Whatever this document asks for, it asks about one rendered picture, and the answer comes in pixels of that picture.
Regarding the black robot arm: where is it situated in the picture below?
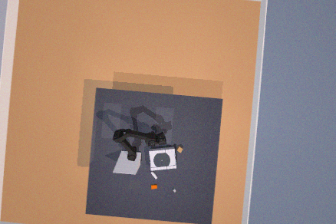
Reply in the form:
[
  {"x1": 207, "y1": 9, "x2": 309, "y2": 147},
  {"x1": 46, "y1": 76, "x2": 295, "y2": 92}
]
[{"x1": 113, "y1": 129, "x2": 166, "y2": 161}]

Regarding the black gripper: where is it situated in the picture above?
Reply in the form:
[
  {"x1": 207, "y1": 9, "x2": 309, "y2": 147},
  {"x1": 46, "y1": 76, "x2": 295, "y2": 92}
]
[{"x1": 145, "y1": 132, "x2": 165, "y2": 146}]

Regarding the small tan block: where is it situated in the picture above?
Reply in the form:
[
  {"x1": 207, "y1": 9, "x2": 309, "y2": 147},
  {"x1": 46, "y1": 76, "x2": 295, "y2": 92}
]
[{"x1": 176, "y1": 146, "x2": 183, "y2": 153}]

